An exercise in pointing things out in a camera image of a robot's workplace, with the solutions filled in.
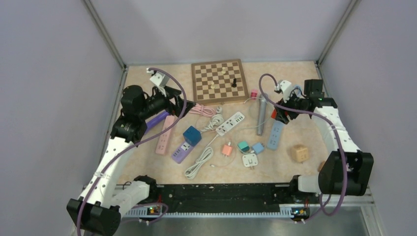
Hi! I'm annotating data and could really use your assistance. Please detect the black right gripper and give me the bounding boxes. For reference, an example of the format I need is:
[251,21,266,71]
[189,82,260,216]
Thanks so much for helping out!
[274,88,307,124]

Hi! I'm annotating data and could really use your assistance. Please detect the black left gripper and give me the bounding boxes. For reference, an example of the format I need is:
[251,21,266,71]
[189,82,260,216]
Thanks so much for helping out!
[139,85,196,119]

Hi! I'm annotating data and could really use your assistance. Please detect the red cube socket adapter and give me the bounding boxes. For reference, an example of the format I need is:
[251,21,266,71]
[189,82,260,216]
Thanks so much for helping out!
[271,109,280,120]

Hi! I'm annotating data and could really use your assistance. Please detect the wooden cube socket adapter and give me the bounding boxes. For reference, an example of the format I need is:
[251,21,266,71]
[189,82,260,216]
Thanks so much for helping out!
[290,145,310,163]

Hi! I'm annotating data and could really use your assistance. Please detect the blue cube socket adapter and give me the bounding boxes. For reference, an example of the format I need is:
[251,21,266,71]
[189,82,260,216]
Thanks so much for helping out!
[183,126,202,147]

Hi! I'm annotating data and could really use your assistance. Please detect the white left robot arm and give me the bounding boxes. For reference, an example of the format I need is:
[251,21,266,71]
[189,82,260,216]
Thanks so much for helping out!
[66,85,195,236]

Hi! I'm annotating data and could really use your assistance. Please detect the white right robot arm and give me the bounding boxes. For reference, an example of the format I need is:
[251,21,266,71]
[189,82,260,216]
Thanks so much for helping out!
[275,79,374,203]

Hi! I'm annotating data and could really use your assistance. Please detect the light blue charger plug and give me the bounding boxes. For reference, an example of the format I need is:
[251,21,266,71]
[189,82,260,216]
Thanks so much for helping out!
[252,142,265,155]

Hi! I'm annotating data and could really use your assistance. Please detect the teal charger plug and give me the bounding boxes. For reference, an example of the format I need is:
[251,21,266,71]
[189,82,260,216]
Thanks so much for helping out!
[237,141,250,154]

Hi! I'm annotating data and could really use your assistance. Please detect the white charger plug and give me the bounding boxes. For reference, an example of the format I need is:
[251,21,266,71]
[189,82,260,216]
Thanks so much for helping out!
[242,153,259,170]

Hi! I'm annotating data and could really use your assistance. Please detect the orange pink charger plug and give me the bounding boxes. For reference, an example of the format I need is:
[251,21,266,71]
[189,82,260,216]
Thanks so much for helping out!
[222,142,233,157]

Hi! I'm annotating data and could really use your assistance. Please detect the light blue power strip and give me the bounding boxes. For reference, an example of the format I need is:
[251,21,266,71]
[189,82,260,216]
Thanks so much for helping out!
[267,120,285,150]

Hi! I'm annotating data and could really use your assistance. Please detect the purple microphone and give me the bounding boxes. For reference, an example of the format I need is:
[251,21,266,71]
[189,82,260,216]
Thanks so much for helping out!
[145,111,170,134]

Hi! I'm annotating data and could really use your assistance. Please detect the silver microphone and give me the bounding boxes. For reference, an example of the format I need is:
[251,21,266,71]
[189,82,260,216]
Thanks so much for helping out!
[256,94,268,136]

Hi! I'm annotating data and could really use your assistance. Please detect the pink toy brick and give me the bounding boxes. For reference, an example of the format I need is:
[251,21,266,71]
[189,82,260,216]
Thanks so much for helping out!
[250,89,258,100]

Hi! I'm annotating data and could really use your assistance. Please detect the pink power strip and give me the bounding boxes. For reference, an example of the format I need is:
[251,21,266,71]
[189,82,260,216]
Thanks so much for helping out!
[155,116,176,155]

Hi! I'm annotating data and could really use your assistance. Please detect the purple power strip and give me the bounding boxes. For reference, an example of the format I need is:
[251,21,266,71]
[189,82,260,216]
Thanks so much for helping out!
[171,141,194,164]

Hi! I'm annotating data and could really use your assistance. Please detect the black chess king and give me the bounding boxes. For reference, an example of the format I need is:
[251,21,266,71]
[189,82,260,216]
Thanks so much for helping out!
[231,78,237,88]

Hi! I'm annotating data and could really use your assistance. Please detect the small wooden cork block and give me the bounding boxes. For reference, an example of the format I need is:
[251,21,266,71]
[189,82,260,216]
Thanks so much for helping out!
[318,161,326,172]

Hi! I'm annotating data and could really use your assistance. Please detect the white power strip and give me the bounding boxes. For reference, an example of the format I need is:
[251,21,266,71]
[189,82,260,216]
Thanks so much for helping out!
[215,112,245,136]

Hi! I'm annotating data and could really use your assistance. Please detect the wooden chessboard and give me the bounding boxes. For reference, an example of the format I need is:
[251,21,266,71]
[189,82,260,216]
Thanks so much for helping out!
[191,59,250,105]

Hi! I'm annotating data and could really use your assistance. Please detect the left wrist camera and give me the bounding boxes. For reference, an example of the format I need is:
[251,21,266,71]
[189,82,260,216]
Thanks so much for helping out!
[147,67,170,97]

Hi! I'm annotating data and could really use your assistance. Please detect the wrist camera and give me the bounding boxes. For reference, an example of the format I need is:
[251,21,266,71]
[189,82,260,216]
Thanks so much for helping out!
[274,80,294,103]
[147,67,170,97]

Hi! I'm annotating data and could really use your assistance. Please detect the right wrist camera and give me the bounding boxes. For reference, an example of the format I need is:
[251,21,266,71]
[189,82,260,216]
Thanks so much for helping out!
[274,80,294,103]

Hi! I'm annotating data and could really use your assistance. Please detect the white coiled power cable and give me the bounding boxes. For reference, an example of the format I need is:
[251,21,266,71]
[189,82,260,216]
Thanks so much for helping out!
[201,106,225,133]

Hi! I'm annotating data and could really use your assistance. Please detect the white flat coiled cable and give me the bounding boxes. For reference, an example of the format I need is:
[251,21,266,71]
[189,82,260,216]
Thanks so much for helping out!
[183,134,219,180]

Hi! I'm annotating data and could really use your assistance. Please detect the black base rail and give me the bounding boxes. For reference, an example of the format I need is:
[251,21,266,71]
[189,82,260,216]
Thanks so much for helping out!
[137,176,318,213]

